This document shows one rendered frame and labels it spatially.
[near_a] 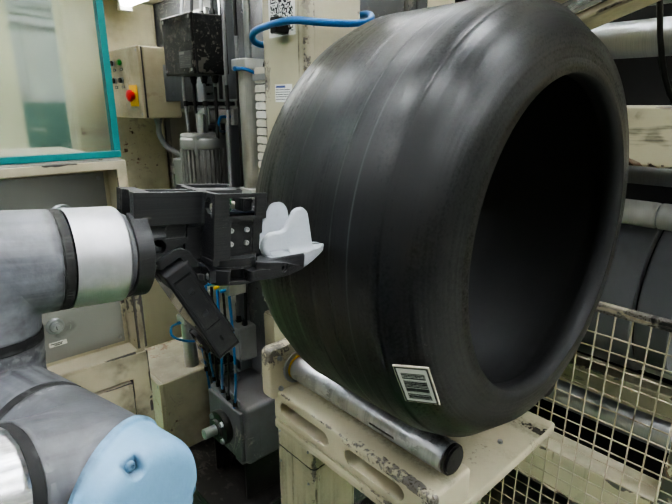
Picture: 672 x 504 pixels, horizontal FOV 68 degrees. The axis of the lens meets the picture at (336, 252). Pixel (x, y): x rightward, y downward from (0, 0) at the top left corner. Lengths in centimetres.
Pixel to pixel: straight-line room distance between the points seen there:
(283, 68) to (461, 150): 50
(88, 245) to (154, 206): 6
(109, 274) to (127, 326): 70
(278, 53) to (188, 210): 56
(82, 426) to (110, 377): 76
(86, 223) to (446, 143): 32
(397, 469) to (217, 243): 47
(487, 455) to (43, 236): 75
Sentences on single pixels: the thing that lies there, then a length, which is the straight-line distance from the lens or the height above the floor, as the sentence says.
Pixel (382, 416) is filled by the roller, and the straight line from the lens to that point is 78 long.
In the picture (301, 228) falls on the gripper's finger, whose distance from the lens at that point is 50.
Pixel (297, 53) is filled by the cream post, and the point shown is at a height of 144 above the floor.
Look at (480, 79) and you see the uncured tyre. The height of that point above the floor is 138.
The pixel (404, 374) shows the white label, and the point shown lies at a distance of 55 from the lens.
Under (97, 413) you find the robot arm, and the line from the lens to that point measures 32.
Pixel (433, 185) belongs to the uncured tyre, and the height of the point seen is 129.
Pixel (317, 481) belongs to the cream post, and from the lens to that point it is 117.
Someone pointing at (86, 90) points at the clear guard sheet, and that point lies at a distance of 98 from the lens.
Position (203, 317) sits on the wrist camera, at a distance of 46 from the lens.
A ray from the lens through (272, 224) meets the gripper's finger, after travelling 52.
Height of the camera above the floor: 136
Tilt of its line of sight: 16 degrees down
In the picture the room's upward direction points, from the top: straight up
